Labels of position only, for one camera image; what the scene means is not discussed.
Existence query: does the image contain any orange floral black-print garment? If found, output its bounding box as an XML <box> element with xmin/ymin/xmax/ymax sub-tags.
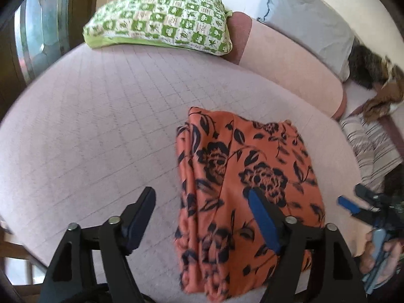
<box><xmin>175</xmin><ymin>107</ymin><xmax>325</xmax><ymax>302</ymax></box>

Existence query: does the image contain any person's right hand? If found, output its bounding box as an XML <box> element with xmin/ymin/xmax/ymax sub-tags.
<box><xmin>359</xmin><ymin>230</ymin><xmax>404</xmax><ymax>285</ymax></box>

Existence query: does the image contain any striped grey white blanket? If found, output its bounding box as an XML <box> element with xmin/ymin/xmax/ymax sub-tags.
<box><xmin>340</xmin><ymin>114</ymin><xmax>403</xmax><ymax>192</ymax></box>

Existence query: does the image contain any pink quilted bed cover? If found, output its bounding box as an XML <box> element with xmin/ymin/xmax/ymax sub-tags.
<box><xmin>1</xmin><ymin>44</ymin><xmax>369</xmax><ymax>302</ymax></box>

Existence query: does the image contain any brown crumpled cloth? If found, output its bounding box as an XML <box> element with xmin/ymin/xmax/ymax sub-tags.
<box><xmin>362</xmin><ymin>56</ymin><xmax>403</xmax><ymax>124</ymax></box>

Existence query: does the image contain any pink long bolster pillow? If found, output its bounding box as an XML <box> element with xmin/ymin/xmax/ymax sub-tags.
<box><xmin>224</xmin><ymin>12</ymin><xmax>347</xmax><ymax>120</ymax></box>

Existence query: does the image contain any grey blue pillow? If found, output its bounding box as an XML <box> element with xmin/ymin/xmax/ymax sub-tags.
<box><xmin>258</xmin><ymin>0</ymin><xmax>355</xmax><ymax>82</ymax></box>

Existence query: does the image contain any green white patterned pillow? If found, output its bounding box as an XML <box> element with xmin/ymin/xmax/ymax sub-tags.
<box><xmin>83</xmin><ymin>0</ymin><xmax>233</xmax><ymax>56</ymax></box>

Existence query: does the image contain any stained glass window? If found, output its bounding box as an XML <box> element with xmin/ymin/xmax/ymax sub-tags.
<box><xmin>14</xmin><ymin>0</ymin><xmax>70</xmax><ymax>84</ymax></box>

